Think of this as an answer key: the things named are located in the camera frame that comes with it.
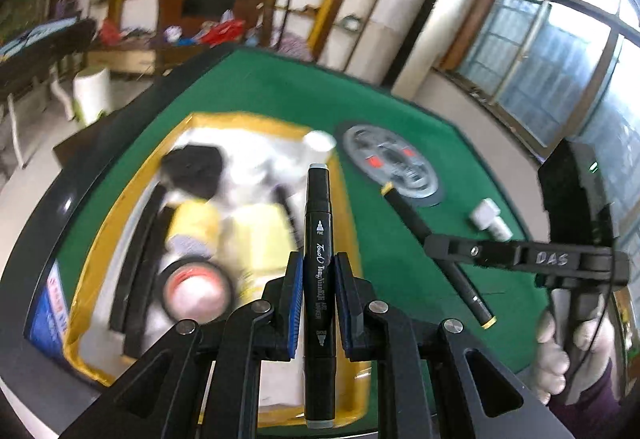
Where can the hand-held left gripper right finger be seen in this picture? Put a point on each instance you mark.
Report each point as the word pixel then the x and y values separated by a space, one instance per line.
pixel 342 309

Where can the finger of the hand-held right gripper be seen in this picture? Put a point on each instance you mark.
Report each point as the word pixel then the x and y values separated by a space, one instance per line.
pixel 500 255

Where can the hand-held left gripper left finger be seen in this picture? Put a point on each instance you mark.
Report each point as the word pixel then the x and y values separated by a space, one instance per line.
pixel 295 309

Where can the black marker with grey caps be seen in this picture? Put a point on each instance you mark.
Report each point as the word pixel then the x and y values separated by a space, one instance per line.
pixel 320 269

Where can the black marker with yellow caps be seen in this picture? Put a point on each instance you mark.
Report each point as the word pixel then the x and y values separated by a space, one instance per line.
pixel 410 214

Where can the black tape roll red core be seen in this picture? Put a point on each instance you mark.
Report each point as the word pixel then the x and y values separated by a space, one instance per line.
pixel 197 291

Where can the white round cap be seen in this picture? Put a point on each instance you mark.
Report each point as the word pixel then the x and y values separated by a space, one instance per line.
pixel 320 141

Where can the yellow cardboard box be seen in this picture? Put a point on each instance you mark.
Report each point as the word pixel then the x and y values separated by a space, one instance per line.
pixel 100 219

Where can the person's right forearm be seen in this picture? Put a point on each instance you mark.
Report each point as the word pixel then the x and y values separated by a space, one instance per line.
pixel 595 411

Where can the person's right hand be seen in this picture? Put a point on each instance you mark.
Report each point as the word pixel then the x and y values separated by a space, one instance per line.
pixel 550 369

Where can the small white bottle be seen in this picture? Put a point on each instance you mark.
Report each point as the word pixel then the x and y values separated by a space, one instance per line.
pixel 487 217

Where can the yellow sticky notes pad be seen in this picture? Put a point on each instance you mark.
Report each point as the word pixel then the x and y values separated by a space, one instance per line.
pixel 260 241

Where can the large window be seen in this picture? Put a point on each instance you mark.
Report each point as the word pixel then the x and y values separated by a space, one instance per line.
pixel 550 49

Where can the round grey table centre panel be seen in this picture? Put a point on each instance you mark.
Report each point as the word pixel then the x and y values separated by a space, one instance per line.
pixel 390 159

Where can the long black strip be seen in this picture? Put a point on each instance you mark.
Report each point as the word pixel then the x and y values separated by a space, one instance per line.
pixel 147 299
pixel 135 244

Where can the black crumpled object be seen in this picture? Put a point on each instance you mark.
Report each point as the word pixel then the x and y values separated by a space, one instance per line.
pixel 192 169

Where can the standing air conditioner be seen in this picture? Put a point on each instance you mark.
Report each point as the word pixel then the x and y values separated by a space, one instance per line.
pixel 430 29

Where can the green felt mahjong table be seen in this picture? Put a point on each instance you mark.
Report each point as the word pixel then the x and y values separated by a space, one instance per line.
pixel 280 89

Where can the patterned blanket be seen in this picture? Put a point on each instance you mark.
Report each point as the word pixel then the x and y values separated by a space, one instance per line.
pixel 295 47

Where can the red cloth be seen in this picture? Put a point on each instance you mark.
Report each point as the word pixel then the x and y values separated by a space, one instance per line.
pixel 222 33

